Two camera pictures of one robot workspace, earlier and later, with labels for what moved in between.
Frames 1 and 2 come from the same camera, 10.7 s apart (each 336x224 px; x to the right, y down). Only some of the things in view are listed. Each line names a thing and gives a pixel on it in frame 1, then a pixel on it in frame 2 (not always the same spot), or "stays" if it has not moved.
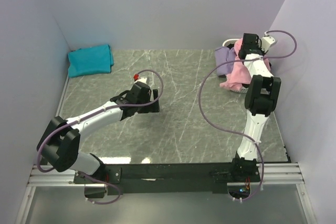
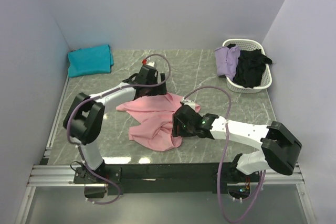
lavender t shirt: [223, 55] stays
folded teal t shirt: [91, 60] stays
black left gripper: [153, 108] -> [160, 89]
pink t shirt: [239, 74] -> [153, 116]
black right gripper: [259, 47] -> [175, 123]
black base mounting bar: [179, 178] stays
